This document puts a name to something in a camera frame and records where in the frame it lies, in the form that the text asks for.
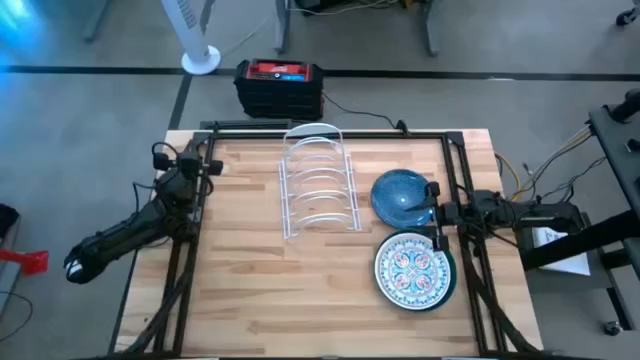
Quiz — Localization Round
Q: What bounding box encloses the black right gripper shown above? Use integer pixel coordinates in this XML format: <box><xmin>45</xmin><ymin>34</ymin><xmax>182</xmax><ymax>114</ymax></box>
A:
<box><xmin>403</xmin><ymin>181</ymin><xmax>467</xmax><ymax>253</ymax></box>

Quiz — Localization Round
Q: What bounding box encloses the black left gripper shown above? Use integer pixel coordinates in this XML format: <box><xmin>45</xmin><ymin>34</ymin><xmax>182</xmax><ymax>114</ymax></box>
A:
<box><xmin>152</xmin><ymin>151</ymin><xmax>225</xmax><ymax>182</ymax></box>

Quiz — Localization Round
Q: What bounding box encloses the blue patterned plate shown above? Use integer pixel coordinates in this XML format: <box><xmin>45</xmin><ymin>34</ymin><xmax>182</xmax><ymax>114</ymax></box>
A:
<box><xmin>370</xmin><ymin>168</ymin><xmax>435</xmax><ymax>229</ymax></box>

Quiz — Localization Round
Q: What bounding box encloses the floral plate with orange rim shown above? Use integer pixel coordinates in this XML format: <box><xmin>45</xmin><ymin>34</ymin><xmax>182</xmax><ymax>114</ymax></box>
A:
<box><xmin>374</xmin><ymin>230</ymin><xmax>451</xmax><ymax>311</ymax></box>

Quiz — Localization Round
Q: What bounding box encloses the green rimmed white plate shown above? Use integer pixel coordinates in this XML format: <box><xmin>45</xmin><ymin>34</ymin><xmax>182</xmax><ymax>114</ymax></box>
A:
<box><xmin>373</xmin><ymin>228</ymin><xmax>458</xmax><ymax>314</ymax></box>

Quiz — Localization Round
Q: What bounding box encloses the white wire dish rack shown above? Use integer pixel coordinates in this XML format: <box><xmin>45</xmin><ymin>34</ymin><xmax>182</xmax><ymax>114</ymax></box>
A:
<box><xmin>278</xmin><ymin>122</ymin><xmax>363</xmax><ymax>240</ymax></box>

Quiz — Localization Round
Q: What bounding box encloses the white tower fan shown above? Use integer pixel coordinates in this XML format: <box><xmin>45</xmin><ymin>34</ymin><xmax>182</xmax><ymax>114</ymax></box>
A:
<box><xmin>160</xmin><ymin>0</ymin><xmax>222</xmax><ymax>76</ymax></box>

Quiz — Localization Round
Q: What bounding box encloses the red and black power station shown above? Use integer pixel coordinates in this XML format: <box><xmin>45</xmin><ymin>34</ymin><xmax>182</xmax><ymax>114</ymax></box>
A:
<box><xmin>233</xmin><ymin>58</ymin><xmax>325</xmax><ymax>121</ymax></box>

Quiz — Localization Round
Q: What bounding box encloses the white paper manual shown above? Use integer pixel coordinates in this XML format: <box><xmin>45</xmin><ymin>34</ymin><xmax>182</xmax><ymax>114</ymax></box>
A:
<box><xmin>530</xmin><ymin>226</ymin><xmax>592</xmax><ymax>277</ymax></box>

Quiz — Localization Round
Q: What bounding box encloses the grey desk leg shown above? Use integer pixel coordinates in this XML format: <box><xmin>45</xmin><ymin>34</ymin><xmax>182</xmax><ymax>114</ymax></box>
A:
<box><xmin>421</xmin><ymin>0</ymin><xmax>442</xmax><ymax>57</ymax></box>
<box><xmin>82</xmin><ymin>0</ymin><xmax>111</xmax><ymax>44</ymax></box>
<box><xmin>273</xmin><ymin>0</ymin><xmax>293</xmax><ymax>55</ymax></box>

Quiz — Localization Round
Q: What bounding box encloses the black metal stand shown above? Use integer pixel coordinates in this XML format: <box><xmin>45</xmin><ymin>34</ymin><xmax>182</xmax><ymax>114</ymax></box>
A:
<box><xmin>519</xmin><ymin>88</ymin><xmax>640</xmax><ymax>321</ymax></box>

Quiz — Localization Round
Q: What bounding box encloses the coloured cable bundle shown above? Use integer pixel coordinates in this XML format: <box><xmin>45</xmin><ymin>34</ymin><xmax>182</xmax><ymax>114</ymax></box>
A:
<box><xmin>494</xmin><ymin>124</ymin><xmax>609</xmax><ymax>204</ymax></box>

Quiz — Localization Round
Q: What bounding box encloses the black power cable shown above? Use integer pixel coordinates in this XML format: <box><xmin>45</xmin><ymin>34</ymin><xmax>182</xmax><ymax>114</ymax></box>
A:
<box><xmin>322</xmin><ymin>92</ymin><xmax>409</xmax><ymax>135</ymax></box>

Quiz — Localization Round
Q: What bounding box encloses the black aluminium table frame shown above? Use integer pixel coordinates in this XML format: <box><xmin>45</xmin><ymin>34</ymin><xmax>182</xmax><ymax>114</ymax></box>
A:
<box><xmin>114</xmin><ymin>119</ymin><xmax>546</xmax><ymax>359</ymax></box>

